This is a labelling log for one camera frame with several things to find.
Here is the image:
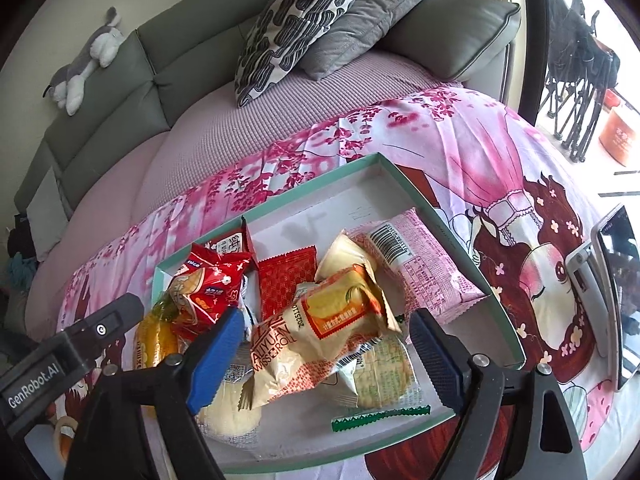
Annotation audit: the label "clear pale bun packet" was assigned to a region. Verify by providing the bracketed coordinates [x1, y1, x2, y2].
[195, 345, 263, 443]

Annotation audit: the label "light blue cloth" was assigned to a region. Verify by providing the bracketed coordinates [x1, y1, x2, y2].
[7, 252, 38, 291]

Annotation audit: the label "dark clothes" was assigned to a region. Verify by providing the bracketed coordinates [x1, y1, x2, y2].
[6, 212, 43, 261]

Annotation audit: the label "red wafer packet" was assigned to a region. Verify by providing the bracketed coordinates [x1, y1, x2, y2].
[202, 217, 258, 273]

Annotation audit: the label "pale grey cushion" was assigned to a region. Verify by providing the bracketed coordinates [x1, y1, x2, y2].
[25, 166, 71, 241]

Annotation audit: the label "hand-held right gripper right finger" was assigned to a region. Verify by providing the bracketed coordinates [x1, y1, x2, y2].
[409, 307, 588, 480]

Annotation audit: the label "beige roll cake packet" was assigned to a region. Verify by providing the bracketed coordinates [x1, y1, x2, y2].
[242, 265, 403, 411]

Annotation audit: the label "pink sofa cover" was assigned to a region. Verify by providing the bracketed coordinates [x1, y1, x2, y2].
[25, 50, 466, 306]

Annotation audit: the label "cream white snack packet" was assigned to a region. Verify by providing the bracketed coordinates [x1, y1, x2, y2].
[314, 230, 378, 283]

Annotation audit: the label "black and white patterned pillow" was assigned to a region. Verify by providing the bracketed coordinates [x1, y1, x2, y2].
[234, 0, 363, 109]

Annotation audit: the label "grey sofa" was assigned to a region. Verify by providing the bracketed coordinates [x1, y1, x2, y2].
[12, 0, 523, 261]

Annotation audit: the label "black folding chair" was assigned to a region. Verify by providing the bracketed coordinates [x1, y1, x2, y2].
[540, 0, 623, 163]

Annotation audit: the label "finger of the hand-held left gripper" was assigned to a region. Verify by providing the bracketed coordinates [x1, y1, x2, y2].
[56, 292, 146, 357]

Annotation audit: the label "grey and white plush toy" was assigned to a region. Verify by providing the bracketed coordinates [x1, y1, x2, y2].
[42, 6, 125, 117]

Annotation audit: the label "yellow snack packet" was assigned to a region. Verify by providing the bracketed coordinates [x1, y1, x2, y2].
[134, 305, 183, 376]

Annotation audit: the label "orange bucket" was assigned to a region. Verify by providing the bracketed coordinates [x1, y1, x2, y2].
[597, 105, 640, 167]

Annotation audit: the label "teal shallow box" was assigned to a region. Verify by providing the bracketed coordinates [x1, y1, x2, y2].
[150, 151, 527, 476]

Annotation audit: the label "pink barcode snack packet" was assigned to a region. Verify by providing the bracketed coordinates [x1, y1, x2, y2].
[350, 207, 492, 323]

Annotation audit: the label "printed blanket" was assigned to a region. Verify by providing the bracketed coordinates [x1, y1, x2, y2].
[50, 85, 640, 480]

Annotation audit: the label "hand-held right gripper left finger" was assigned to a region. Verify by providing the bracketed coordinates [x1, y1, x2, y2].
[62, 305, 246, 480]

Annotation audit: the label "clear round cracker packet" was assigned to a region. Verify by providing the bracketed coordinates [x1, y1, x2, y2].
[330, 332, 432, 432]

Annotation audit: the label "red patterned snack packet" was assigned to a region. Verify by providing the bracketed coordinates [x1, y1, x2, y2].
[257, 246, 319, 322]

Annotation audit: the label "red and white snack bag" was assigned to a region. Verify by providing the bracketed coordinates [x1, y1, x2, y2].
[165, 245, 253, 343]

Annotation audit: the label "grey pillow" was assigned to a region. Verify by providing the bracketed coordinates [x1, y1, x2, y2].
[299, 0, 444, 82]

